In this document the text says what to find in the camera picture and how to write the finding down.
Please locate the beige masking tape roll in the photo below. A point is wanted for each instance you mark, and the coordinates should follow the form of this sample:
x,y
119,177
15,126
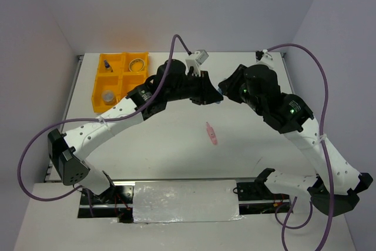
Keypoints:
x,y
137,65

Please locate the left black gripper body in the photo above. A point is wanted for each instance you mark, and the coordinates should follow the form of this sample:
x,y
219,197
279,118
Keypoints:
x,y
197,88

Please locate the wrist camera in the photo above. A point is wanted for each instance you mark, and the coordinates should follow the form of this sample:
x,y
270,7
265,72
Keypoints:
x,y
195,60
264,58

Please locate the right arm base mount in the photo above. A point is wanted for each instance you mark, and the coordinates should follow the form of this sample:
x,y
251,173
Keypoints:
x,y
254,202

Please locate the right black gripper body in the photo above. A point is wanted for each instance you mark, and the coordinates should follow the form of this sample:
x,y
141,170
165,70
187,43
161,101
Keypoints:
x,y
244,95

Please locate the small purple-capped glue bottle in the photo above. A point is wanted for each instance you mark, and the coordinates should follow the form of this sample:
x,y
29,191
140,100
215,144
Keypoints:
x,y
108,67

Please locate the clear round pin jar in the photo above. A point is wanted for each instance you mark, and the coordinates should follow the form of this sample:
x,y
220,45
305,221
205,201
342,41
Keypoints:
x,y
108,97

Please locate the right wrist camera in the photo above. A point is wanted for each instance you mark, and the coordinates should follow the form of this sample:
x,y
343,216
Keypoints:
x,y
264,58

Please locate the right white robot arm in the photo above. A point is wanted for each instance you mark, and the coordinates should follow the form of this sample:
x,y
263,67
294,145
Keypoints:
x,y
289,115

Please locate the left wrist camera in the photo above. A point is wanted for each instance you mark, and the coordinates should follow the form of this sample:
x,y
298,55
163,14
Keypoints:
x,y
195,60

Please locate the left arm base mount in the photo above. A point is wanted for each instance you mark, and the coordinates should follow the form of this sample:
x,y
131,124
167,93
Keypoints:
x,y
119,208

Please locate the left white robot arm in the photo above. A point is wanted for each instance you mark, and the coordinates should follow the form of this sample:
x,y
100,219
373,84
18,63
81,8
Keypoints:
x,y
68,151

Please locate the yellow four-compartment tray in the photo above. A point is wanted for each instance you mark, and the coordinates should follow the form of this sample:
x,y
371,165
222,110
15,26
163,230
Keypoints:
x,y
120,81

